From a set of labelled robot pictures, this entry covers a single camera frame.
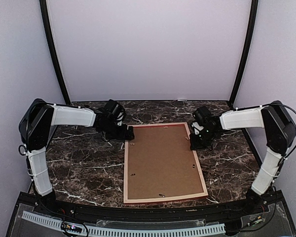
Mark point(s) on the right black corner post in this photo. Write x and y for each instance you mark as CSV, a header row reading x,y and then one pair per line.
x,y
245,52

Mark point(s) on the left black corner post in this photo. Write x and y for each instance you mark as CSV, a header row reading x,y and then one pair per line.
x,y
52,51

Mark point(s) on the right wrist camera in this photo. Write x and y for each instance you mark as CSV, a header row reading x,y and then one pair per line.
x,y
202,115

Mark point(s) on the black corner post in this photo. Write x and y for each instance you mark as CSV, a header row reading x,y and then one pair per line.
x,y
245,52
52,51

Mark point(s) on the brown backing board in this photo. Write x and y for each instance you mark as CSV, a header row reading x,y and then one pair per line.
x,y
160,160

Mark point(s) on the white slotted cable duct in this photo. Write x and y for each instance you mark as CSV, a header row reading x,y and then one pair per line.
x,y
122,229

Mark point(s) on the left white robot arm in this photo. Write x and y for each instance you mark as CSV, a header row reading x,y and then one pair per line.
x,y
35,127

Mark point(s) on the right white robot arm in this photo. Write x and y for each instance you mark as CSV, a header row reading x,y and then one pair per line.
x,y
274,118

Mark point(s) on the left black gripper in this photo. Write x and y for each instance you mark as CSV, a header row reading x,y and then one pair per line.
x,y
122,135

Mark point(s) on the black front rail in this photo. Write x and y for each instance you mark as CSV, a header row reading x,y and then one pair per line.
x,y
229,212

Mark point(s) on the wooden picture frame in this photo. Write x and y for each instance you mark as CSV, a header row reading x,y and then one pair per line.
x,y
202,182

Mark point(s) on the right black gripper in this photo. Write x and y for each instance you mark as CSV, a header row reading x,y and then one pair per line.
x,y
195,145

